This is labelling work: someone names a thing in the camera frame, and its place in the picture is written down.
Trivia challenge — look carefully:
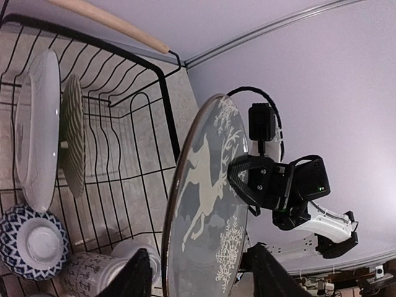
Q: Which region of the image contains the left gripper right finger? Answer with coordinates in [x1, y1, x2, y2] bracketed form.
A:
[247, 243, 311, 297]

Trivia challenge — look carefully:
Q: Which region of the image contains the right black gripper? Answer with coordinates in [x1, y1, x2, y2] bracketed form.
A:
[227, 155, 294, 213]

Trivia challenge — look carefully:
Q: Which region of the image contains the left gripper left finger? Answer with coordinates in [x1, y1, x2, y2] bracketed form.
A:
[97, 248, 152, 297]

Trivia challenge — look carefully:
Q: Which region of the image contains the woven bamboo tray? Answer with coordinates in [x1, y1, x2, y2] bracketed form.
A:
[59, 74, 86, 198]

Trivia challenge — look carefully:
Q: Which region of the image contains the white blue-striped plate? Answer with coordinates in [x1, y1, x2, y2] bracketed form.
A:
[14, 49, 60, 213]

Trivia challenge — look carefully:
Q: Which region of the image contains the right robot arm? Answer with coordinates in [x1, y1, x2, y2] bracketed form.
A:
[228, 155, 358, 262]

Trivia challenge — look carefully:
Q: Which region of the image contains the white calligraphy cup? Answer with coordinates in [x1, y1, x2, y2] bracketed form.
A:
[60, 239, 161, 296]

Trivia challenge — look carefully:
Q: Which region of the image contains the blue white patterned bowl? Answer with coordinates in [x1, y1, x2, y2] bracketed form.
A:
[1, 204, 69, 281]

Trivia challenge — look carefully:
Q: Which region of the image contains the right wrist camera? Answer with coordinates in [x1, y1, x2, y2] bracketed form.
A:
[248, 103, 276, 156]

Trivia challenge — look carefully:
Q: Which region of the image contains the black wire dish rack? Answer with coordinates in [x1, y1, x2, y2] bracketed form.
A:
[1, 1, 183, 252]

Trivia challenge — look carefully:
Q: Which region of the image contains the aluminium front rail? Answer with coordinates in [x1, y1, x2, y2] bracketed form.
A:
[278, 238, 396, 297]

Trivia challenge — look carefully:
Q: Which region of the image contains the right aluminium corner post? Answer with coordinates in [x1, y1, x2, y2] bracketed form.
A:
[182, 0, 366, 68]

